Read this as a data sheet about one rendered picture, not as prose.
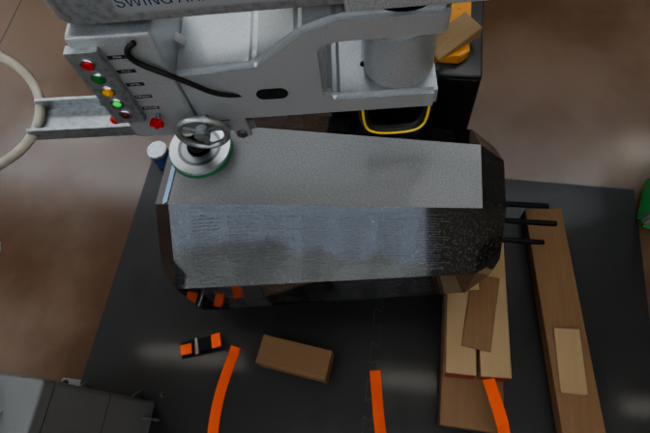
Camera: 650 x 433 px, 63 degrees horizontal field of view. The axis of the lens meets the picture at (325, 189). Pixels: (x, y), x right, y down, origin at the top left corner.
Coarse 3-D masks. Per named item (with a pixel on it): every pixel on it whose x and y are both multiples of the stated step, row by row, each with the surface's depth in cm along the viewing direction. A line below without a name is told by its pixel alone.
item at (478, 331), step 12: (480, 288) 215; (492, 288) 214; (468, 300) 213; (480, 300) 213; (492, 300) 212; (468, 312) 211; (480, 312) 211; (492, 312) 210; (468, 324) 209; (480, 324) 209; (492, 324) 208; (468, 336) 207; (480, 336) 206; (480, 348) 205
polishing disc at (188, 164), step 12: (216, 132) 182; (180, 144) 182; (228, 144) 180; (180, 156) 180; (204, 156) 179; (216, 156) 178; (180, 168) 177; (192, 168) 177; (204, 168) 176; (216, 168) 177
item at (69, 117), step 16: (80, 96) 164; (48, 112) 167; (64, 112) 167; (80, 112) 166; (96, 112) 166; (48, 128) 159; (64, 128) 159; (80, 128) 158; (96, 128) 158; (112, 128) 158; (128, 128) 158
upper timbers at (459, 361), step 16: (496, 272) 218; (448, 304) 214; (464, 304) 214; (496, 304) 212; (448, 320) 211; (464, 320) 211; (496, 320) 210; (448, 336) 209; (496, 336) 207; (448, 352) 206; (464, 352) 206; (480, 352) 205; (496, 352) 205; (448, 368) 204; (464, 368) 203; (480, 368) 203; (496, 368) 202
